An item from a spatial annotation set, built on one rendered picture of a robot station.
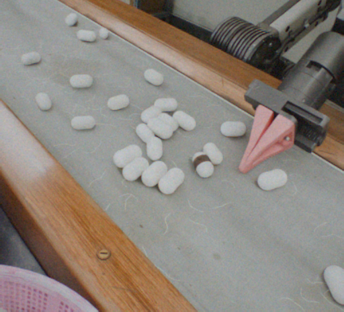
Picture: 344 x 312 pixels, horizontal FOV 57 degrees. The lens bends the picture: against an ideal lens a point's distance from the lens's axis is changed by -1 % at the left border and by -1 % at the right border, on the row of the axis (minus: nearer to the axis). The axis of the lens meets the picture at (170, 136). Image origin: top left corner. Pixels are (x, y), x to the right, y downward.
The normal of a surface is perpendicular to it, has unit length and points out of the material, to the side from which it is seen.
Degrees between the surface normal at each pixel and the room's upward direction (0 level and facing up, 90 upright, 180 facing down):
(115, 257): 0
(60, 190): 0
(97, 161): 0
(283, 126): 60
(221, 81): 45
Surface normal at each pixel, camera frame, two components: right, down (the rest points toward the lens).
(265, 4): -0.66, 0.39
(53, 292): -0.32, 0.30
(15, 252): 0.14, -0.78
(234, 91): -0.40, -0.30
